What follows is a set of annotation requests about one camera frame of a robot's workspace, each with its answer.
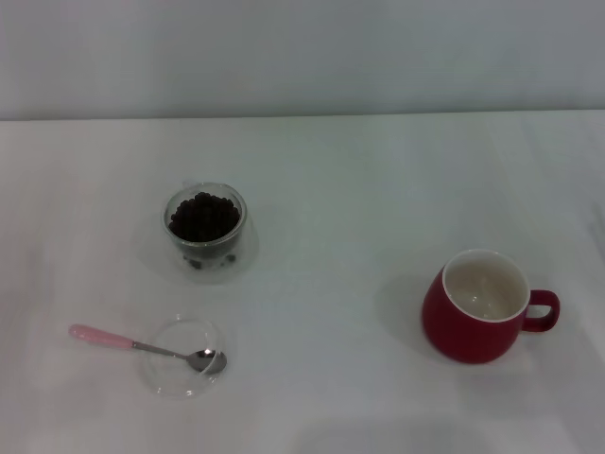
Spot red mug with white inside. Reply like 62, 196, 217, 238
421, 249, 562, 365

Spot double-walled clear glass cup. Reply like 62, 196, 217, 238
162, 177, 260, 286

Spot pink-handled metal spoon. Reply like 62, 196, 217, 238
68, 323, 228, 375

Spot coffee bean pile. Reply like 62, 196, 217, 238
169, 190, 241, 243

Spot clear glass saucer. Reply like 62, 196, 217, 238
141, 313, 227, 399

